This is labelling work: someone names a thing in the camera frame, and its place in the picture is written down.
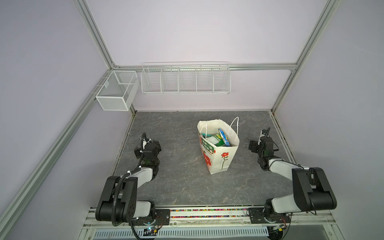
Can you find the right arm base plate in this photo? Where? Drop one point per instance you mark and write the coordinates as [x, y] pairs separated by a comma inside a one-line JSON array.
[[258, 215]]

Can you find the long white wire basket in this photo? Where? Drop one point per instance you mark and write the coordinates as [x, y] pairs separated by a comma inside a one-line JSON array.
[[186, 78]]

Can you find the blue M&M's packet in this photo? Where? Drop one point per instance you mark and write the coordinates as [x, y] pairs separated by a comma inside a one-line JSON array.
[[224, 138]]

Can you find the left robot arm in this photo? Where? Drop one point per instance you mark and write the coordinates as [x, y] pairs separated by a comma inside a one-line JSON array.
[[119, 202]]

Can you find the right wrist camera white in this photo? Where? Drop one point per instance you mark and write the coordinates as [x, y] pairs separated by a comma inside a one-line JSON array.
[[262, 137]]

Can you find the teal Fox's candy bag front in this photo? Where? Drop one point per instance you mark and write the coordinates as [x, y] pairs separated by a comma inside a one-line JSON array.
[[206, 135]]

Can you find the green Fox's spring tea bag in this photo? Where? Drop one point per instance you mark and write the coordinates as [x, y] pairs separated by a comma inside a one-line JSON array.
[[216, 140]]

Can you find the small white mesh basket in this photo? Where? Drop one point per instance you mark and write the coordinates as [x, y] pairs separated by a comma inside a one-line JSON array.
[[118, 91]]

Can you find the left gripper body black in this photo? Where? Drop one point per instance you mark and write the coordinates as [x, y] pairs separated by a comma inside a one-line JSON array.
[[158, 148]]

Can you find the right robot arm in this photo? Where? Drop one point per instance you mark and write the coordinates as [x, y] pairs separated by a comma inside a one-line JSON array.
[[312, 191]]

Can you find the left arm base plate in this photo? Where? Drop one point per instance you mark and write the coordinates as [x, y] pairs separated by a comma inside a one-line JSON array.
[[161, 217]]

